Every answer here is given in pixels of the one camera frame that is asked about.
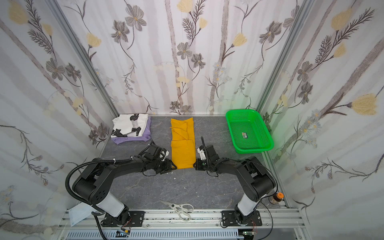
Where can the white printed folded t-shirt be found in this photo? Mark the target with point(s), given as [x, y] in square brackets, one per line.
[129, 125]

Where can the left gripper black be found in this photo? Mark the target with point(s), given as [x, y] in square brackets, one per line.
[165, 165]

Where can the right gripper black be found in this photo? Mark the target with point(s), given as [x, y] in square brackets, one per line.
[201, 163]

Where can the green plastic basket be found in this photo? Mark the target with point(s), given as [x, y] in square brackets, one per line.
[250, 122]

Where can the white handled scissors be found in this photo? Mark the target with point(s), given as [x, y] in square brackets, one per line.
[183, 210]

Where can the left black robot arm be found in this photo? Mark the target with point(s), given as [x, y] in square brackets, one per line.
[90, 182]

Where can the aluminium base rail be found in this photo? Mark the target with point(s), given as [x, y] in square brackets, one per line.
[270, 224]

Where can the purple folded t-shirt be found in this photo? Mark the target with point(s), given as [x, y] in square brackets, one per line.
[146, 137]

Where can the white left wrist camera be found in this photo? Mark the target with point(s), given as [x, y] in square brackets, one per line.
[163, 155]

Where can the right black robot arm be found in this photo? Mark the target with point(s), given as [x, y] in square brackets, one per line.
[255, 179]

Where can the orange capped small bottle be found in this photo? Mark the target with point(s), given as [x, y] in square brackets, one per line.
[276, 198]

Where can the yellow t-shirt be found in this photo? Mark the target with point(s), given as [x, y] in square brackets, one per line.
[183, 143]

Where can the white paper sheet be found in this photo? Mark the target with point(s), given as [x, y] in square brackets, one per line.
[79, 213]

